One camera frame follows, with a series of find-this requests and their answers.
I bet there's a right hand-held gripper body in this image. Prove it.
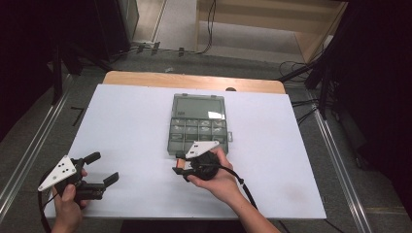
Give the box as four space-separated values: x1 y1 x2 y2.
185 141 222 182

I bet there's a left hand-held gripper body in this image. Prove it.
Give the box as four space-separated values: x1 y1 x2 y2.
37 154 106 203

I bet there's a grey clear compartment box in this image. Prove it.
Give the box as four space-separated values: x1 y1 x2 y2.
166 92 234 157

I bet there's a person's right hand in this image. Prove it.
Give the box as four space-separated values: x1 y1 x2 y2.
187 147 245 209

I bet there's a person's left hand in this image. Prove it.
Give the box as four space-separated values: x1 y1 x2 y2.
51 183 89 233

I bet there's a white table board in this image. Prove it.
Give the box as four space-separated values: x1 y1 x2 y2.
42 83 327 221

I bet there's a wooden table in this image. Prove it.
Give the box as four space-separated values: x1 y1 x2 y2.
102 70 287 95

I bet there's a black metal stand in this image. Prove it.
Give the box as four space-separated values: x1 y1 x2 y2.
278 42 344 120
48 42 115 106

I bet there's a dark curtain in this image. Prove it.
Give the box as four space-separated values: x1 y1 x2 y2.
336 0 412 215
0 0 98 142

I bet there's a black cabinet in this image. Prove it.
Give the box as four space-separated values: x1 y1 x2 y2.
93 0 140 62

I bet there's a wooden shelf unit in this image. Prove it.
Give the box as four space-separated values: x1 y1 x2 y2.
193 0 349 64

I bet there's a left hand-held gripper cable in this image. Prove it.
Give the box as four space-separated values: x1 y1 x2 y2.
37 169 57 233

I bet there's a hand-held gripper cable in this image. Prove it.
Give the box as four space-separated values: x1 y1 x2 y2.
37 169 57 233
200 162 259 211

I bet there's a right hand-held gripper cable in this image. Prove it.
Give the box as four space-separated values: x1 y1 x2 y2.
200 162 259 211

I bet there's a metal floor rail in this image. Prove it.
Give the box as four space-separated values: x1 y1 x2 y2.
0 72 77 224
309 91 373 233

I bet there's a black floor cable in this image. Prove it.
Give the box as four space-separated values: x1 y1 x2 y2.
291 98 321 127

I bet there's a black cable loop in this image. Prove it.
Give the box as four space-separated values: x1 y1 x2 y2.
279 60 312 82

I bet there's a black hanging cable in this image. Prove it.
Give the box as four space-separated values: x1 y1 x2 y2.
197 0 218 55

